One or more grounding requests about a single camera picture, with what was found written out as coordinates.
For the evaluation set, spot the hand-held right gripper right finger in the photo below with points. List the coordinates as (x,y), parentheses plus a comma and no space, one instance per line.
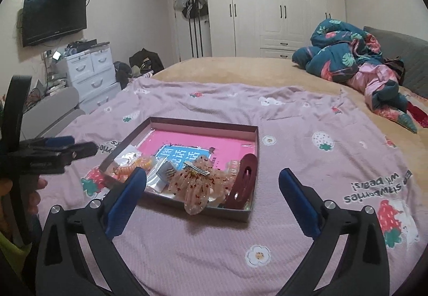
(297,202)

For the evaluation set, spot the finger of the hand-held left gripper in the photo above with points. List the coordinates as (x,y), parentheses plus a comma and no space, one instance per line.
(83,149)
(60,141)

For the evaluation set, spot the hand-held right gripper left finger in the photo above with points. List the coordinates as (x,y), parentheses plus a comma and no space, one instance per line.
(122,202)

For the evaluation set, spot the white plastic packet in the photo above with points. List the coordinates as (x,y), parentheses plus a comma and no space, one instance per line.
(127,153)

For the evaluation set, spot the clear packet silver clips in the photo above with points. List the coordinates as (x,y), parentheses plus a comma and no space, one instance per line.
(164,177)

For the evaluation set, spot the dark red banana hair clip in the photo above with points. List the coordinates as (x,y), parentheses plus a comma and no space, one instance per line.
(245,179)

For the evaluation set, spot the translucent red-dotted bow hair clip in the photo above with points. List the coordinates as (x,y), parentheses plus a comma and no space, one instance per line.
(197,189)

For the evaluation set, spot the shallow cardboard box pink lining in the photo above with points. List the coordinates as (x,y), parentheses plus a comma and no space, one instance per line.
(200,137)

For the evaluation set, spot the person's left hand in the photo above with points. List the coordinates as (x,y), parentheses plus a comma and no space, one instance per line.
(36,197)

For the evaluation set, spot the grey padded footboard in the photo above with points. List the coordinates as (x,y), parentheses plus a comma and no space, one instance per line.
(50,112)

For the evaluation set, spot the pile of desk clutter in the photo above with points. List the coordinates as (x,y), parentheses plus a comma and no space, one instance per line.
(53,75)

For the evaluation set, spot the blue printed card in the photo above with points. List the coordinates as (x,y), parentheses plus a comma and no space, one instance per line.
(174,154)

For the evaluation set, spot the white drawer cabinet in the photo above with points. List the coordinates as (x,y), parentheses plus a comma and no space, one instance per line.
(95,77)

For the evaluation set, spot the dark bag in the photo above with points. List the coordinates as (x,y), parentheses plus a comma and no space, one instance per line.
(123,75)

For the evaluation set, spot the pink strawberry printed blanket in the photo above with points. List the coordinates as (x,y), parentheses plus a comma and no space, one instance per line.
(200,256)

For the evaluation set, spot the green garment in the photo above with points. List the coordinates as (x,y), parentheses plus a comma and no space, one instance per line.
(13,256)

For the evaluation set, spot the black bag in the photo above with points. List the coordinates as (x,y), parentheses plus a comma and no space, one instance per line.
(147,62)

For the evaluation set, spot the beige bedsheet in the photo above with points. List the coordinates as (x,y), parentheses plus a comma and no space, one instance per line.
(234,70)

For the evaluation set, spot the teal floral quilt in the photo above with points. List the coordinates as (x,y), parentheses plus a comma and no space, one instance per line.
(337,48)

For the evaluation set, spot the grey padded headboard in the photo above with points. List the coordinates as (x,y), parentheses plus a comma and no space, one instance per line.
(401,55)

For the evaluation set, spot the hanging bags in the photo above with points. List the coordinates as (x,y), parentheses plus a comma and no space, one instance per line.
(192,3)

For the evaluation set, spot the cream wardrobe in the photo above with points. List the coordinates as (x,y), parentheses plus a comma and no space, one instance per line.
(267,8)

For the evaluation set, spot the black wall television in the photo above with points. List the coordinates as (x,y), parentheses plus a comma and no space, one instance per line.
(53,17)

